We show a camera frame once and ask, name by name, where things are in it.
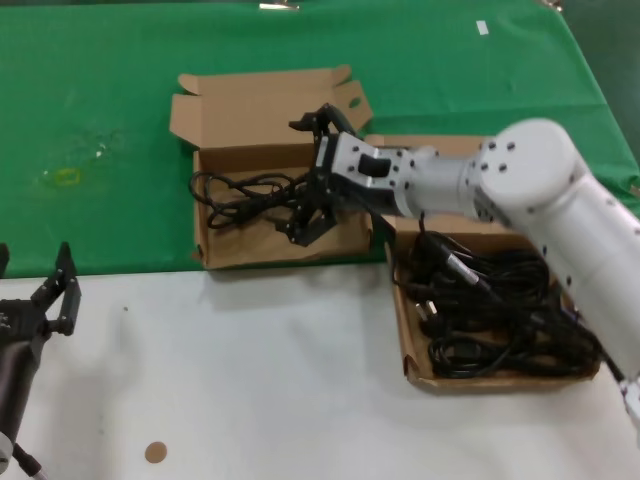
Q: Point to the white tape strip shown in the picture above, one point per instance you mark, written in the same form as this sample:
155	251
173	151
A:
482	27

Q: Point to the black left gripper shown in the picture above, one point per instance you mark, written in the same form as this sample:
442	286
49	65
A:
17	322

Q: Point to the metal cloth clip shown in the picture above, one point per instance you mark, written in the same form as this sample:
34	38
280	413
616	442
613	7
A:
552	3
277	6

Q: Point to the shallow cardboard box torn rim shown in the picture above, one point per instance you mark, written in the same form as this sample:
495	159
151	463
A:
260	247

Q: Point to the cardboard box round lid hole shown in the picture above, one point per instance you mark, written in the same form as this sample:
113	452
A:
500	386

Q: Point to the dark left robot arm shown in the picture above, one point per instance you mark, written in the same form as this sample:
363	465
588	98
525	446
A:
15	385

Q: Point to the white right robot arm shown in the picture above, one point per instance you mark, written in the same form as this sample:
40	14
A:
540	165

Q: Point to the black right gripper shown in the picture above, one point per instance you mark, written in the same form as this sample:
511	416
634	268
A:
325	192

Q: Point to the green table cloth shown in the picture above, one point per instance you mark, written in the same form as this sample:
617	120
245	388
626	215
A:
100	75

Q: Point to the brown round cardboard disc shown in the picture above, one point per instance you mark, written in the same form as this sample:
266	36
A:
155	452

